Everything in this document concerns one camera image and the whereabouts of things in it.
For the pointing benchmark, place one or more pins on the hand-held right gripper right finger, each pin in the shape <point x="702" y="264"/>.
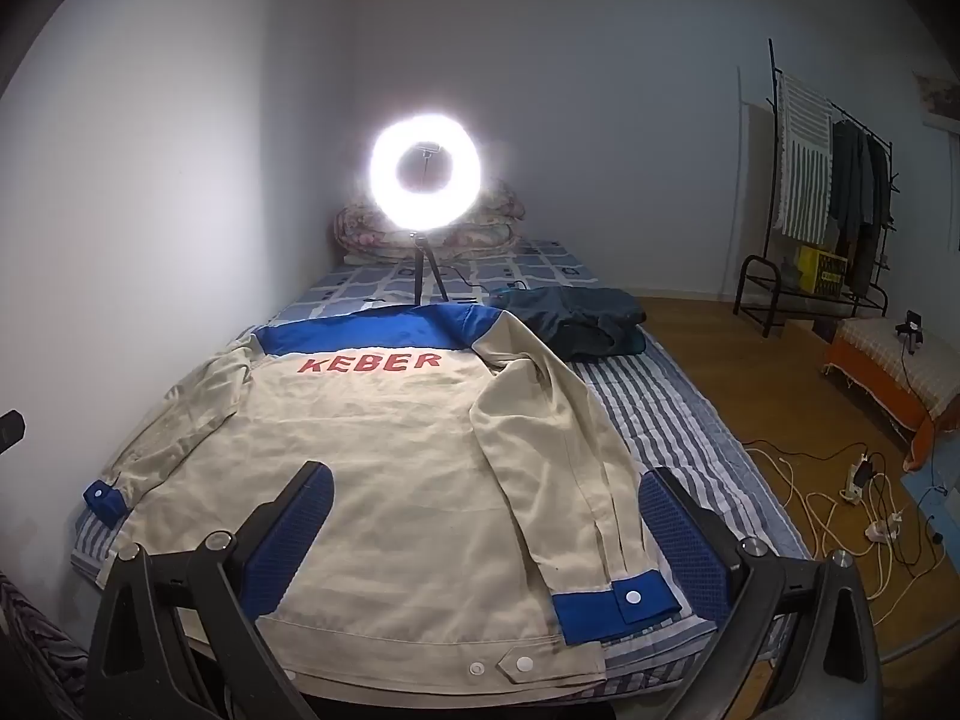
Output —
<point x="679" y="532"/>

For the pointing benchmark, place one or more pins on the wall poster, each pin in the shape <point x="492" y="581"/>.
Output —
<point x="937" y="97"/>

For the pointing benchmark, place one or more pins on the orange covered bench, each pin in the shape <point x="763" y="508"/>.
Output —
<point x="870" y="382"/>

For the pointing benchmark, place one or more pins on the white wall conduit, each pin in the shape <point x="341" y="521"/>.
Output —
<point x="739" y="165"/>

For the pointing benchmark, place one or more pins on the folded floral quilt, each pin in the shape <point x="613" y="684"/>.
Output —
<point x="495" y="229"/>

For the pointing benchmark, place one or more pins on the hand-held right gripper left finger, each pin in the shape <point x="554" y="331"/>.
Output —
<point x="296" y="525"/>

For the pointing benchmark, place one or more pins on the bed with blue patterned sheet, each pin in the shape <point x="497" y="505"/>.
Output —
<point x="660" y="405"/>

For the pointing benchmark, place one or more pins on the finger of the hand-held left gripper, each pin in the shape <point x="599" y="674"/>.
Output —
<point x="11" y="429"/>

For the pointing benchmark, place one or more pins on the white plug adapter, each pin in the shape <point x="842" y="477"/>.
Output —
<point x="883" y="527"/>

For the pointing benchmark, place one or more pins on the dark striped cloth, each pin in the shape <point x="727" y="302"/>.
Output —
<point x="34" y="637"/>

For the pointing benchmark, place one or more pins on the dark hanging clothes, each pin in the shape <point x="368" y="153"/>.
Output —
<point x="855" y="195"/>

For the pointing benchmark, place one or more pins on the black tripod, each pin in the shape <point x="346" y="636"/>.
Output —
<point x="420" y="270"/>

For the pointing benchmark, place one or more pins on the blue checked bed sheet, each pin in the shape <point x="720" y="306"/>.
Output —
<point x="540" y="262"/>

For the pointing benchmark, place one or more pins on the black clothes rack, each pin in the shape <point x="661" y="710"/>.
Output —
<point x="771" y="60"/>

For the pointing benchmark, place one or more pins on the white power strip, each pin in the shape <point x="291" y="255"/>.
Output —
<point x="851" y="484"/>

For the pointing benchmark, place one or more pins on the yellow box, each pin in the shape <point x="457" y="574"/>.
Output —
<point x="821" y="270"/>

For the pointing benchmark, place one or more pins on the beige and blue work jacket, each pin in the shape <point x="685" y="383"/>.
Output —
<point x="390" y="465"/>

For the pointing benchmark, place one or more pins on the dark teal folded clothes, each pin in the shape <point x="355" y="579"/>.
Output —
<point x="577" y="319"/>

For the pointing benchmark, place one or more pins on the green striped towel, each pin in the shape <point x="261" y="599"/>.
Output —
<point x="806" y="165"/>

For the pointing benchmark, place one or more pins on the blue floor mat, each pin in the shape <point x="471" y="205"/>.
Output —
<point x="926" y="484"/>

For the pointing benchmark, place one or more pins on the small black device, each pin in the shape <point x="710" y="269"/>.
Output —
<point x="910" y="330"/>

